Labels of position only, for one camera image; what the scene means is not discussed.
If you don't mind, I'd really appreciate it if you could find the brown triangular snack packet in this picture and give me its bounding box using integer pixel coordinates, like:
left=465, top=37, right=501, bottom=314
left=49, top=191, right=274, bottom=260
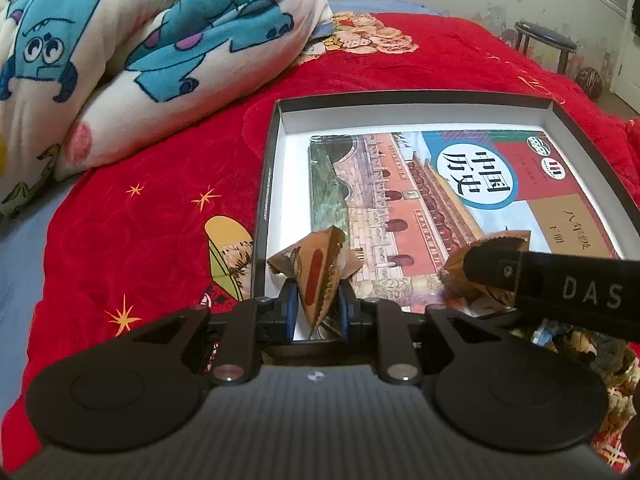
left=268, top=226, right=362, bottom=330
left=439, top=230, right=532, bottom=308

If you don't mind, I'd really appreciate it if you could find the cream crochet scrunchie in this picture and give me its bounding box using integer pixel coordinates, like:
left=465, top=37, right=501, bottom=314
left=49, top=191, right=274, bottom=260
left=570, top=330, right=639, bottom=436

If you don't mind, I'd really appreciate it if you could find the black shallow cardboard box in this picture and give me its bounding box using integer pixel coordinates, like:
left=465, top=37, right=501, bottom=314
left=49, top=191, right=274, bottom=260
left=252, top=91, right=639, bottom=315

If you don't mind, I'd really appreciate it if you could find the red plush blanket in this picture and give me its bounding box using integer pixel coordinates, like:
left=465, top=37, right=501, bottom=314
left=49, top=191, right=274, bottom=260
left=0, top=12, right=640, bottom=474

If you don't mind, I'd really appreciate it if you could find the Chinese history textbook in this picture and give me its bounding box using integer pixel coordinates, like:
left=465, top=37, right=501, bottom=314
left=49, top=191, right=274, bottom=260
left=308, top=129, right=618, bottom=314

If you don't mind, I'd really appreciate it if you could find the brown patterned ball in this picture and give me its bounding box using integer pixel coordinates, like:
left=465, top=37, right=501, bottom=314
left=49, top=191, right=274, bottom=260
left=575, top=67, right=604, bottom=102

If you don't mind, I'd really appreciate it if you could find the white door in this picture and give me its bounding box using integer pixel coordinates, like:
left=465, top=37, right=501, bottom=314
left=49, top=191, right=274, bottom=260
left=611, top=0, right=639, bottom=113

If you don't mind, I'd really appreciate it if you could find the blue bed sheet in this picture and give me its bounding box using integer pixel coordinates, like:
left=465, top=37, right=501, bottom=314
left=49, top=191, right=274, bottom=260
left=0, top=0, right=442, bottom=421

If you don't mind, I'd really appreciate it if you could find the round dark stool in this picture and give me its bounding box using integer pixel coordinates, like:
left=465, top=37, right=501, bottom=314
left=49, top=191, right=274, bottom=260
left=514, top=21, right=577, bottom=75

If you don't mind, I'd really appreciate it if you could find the white monster cartoon quilt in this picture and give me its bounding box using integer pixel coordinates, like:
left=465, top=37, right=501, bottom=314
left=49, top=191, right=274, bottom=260
left=1, top=0, right=333, bottom=216

